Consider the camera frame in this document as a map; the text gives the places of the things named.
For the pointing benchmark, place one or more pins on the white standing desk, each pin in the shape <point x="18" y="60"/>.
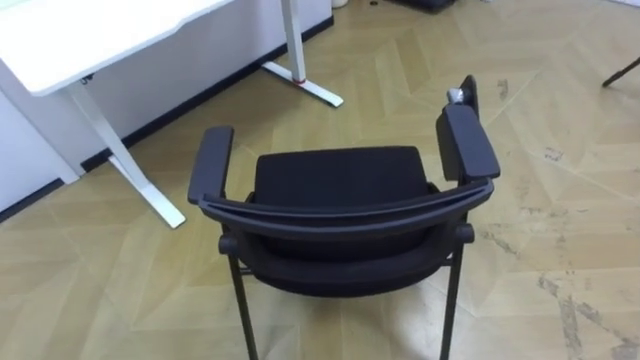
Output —
<point x="75" y="40"/>

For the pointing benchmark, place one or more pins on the black armchair with tablet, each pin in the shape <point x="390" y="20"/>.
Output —
<point x="340" y="175"/>

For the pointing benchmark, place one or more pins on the red tape strip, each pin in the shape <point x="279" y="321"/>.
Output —
<point x="299" y="80"/>

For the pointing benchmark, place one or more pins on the white plastic bucket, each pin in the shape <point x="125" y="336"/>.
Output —
<point x="340" y="2"/>

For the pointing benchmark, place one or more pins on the black stand base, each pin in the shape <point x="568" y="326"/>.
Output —
<point x="422" y="4"/>

